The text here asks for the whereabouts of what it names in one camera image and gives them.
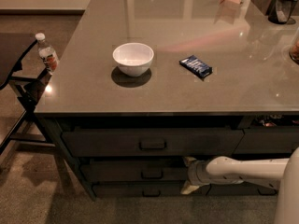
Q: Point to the clear plastic water bottle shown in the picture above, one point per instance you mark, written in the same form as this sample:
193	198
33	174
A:
47	53

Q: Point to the glass jar with snacks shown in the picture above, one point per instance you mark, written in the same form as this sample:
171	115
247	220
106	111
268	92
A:
294	49

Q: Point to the dark folding chair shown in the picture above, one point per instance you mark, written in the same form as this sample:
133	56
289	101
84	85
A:
13	48

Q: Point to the white ceramic bowl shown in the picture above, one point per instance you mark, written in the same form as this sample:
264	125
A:
133	59

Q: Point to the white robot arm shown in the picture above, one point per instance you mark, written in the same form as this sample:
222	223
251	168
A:
280	174

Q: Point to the drawer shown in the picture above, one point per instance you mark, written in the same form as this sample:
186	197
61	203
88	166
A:
135	170
139	189
151	142
243	189
266	140

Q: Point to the blue snack bar wrapper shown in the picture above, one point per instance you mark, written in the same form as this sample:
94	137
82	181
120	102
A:
196	66

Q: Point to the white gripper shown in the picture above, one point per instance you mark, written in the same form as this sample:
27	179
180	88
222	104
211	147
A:
195	174

